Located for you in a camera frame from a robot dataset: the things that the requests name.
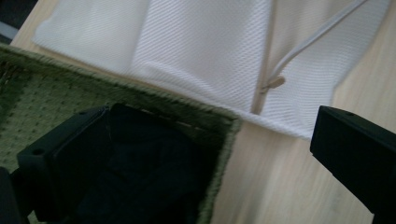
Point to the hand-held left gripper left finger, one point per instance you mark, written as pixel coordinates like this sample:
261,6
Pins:
59,155

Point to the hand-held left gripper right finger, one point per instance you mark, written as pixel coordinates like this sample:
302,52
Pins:
358,152

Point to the green woven basket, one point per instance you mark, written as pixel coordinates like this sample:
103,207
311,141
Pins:
46,102

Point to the black cloth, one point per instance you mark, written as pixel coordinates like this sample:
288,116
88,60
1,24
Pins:
143,168

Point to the white mesh laundry bag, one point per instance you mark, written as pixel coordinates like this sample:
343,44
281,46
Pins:
199,46

